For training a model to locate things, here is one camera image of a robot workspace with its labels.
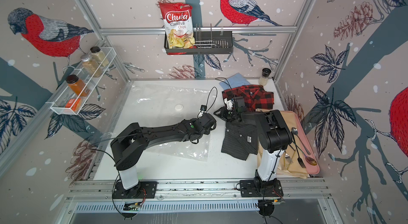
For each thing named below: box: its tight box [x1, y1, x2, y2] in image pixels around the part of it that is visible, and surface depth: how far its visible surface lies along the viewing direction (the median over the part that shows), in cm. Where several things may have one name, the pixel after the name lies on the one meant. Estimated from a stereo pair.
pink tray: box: [279, 110, 320, 175], surface depth 83 cm
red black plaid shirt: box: [222, 84, 275, 110], surface depth 109 cm
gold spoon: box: [294, 143, 318, 166], surface depth 83 cm
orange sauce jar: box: [65, 74, 90, 97], surface depth 69 cm
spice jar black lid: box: [89, 46, 101, 54], surface depth 81 cm
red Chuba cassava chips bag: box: [158, 2, 196, 56], surface depth 84 cm
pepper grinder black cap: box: [261, 67, 272, 78], surface depth 113 cm
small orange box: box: [64, 98, 82, 112], surface depth 68 cm
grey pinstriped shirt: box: [221, 111, 259, 161], surface depth 88 cm
